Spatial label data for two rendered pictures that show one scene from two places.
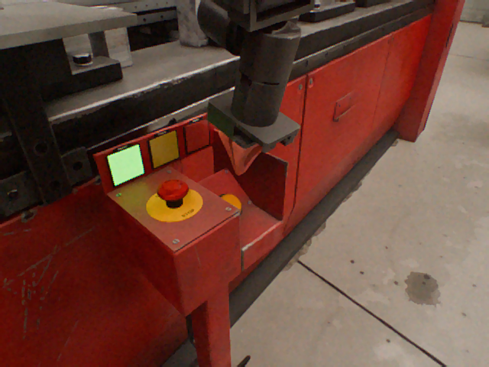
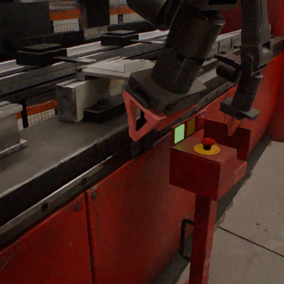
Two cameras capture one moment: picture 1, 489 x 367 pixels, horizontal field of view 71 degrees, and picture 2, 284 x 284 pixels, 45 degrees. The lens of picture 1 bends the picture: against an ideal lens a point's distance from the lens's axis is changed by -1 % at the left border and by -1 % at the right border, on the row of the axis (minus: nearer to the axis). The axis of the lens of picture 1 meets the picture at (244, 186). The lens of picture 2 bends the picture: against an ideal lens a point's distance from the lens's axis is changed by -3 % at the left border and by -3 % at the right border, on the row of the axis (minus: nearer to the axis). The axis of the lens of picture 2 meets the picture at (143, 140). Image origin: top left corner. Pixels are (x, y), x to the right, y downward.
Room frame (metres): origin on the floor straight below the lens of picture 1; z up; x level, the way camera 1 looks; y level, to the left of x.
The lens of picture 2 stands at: (-0.51, 0.37, 1.19)
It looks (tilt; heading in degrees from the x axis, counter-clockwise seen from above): 23 degrees down; 354
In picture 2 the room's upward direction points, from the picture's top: straight up
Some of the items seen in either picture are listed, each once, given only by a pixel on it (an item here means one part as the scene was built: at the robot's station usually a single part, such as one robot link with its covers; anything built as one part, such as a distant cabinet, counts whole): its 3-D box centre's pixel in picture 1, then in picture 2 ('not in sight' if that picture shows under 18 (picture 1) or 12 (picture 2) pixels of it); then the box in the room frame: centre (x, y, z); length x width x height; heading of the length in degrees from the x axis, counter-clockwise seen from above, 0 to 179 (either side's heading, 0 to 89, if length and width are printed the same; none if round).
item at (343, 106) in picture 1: (345, 105); not in sight; (1.19, -0.37, 0.58); 0.15 x 0.02 x 0.07; 143
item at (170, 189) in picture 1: (173, 196); (207, 145); (0.36, 0.09, 0.79); 0.04 x 0.04 x 0.04
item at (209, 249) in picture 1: (199, 203); (210, 152); (0.40, 0.07, 0.75); 0.20 x 0.16 x 0.18; 136
